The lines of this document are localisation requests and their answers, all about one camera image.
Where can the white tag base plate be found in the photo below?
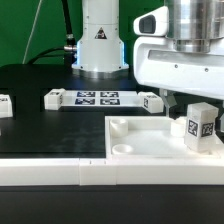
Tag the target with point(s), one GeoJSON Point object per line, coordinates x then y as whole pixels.
{"type": "Point", "coordinates": [101, 99]}

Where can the white obstacle fence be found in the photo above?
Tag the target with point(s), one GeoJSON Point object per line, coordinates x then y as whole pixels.
{"type": "Point", "coordinates": [113, 171]}

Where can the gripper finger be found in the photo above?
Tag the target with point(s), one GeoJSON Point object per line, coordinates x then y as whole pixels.
{"type": "Point", "coordinates": [220, 115]}

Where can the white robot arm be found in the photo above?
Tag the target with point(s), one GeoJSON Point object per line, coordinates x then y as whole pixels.
{"type": "Point", "coordinates": [100, 50]}

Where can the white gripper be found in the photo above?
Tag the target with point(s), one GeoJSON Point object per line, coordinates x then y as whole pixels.
{"type": "Point", "coordinates": [181, 48]}

